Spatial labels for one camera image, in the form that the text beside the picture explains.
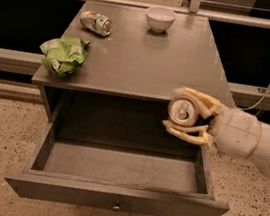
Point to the brass drawer knob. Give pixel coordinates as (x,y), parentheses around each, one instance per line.
(116,208)

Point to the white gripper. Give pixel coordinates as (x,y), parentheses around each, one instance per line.
(238,132)

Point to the green white soda can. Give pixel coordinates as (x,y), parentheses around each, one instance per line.
(96,22)

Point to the grey wooden cabinet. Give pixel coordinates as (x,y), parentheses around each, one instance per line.
(136,63)

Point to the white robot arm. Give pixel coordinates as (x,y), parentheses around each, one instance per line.
(201,119)

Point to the white ceramic bowl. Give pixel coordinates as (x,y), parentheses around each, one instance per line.
(159,19)

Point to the orange soda can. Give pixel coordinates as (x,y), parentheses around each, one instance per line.
(183,111)

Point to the green chip bag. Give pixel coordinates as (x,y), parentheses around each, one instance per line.
(63,56)

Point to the open grey top drawer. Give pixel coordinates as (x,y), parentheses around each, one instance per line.
(100,151)

